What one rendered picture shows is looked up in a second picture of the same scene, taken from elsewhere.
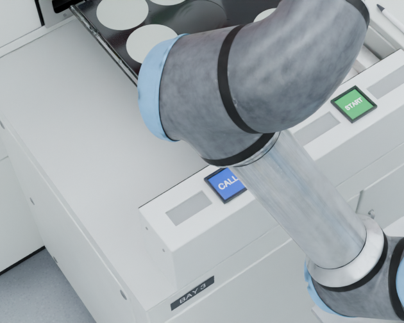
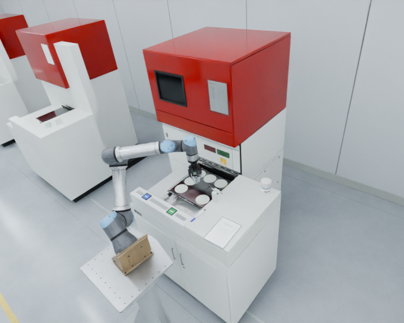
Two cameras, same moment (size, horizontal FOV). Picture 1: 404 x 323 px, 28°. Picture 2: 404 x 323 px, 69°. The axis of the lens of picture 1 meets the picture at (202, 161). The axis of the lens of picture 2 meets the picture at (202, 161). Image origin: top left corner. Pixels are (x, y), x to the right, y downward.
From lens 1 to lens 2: 1.89 m
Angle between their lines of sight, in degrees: 55
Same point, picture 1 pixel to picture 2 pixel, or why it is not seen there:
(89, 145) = (168, 184)
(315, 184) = (116, 184)
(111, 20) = not seen: hidden behind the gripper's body
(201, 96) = not seen: hidden behind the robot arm
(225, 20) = (201, 190)
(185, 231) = (134, 193)
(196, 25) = (198, 186)
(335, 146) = (158, 211)
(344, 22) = (109, 152)
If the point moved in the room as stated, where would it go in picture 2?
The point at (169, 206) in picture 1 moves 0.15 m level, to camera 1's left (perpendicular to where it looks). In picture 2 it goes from (140, 190) to (138, 178)
